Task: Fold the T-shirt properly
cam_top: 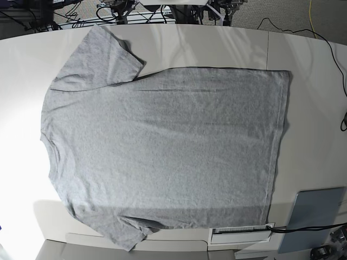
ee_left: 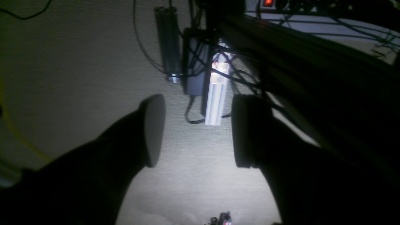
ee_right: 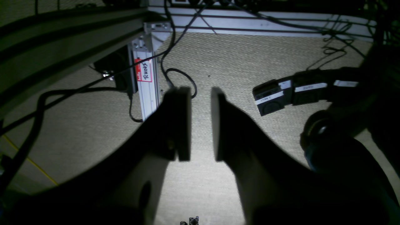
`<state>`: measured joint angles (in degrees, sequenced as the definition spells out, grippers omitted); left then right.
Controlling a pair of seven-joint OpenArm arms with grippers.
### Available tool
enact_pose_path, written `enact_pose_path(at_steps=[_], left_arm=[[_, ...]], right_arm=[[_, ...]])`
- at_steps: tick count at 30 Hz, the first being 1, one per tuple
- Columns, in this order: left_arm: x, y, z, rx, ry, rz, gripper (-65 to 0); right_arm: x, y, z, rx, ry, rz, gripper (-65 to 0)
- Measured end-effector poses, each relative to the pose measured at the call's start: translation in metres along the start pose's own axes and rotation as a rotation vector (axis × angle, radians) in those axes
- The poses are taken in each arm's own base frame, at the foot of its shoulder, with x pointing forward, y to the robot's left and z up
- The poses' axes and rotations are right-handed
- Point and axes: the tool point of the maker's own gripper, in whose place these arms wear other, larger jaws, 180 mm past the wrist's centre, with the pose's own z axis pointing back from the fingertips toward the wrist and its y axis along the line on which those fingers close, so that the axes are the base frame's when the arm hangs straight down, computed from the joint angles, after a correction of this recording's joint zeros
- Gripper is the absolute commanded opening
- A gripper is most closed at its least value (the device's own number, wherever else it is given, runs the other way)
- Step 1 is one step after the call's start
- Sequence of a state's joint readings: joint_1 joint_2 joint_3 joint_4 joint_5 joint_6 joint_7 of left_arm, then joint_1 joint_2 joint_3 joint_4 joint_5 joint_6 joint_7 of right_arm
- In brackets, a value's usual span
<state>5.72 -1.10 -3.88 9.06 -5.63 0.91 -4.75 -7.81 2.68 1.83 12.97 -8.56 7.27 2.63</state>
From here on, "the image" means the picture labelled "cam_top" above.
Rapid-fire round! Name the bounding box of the grey T-shirt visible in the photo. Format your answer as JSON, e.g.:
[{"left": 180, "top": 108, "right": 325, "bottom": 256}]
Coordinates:
[{"left": 41, "top": 26, "right": 290, "bottom": 251}]

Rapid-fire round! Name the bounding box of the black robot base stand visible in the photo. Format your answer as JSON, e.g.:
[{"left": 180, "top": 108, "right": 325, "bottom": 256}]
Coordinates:
[{"left": 140, "top": 0, "right": 234, "bottom": 27}]

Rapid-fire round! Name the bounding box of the grey laptop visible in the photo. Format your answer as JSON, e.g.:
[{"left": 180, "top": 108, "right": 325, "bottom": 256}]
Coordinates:
[{"left": 278, "top": 187, "right": 345, "bottom": 254}]

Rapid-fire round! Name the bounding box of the black device bottom right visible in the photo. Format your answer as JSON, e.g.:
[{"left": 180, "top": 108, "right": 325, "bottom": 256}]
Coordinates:
[{"left": 310, "top": 245, "right": 336, "bottom": 260}]

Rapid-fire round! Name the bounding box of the black cable at grommet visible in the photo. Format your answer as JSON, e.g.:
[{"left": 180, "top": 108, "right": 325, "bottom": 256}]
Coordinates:
[{"left": 267, "top": 223, "right": 347, "bottom": 234}]

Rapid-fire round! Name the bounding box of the yellow cable on floor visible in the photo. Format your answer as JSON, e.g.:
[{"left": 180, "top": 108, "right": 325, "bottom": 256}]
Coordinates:
[{"left": 308, "top": 0, "right": 318, "bottom": 38}]

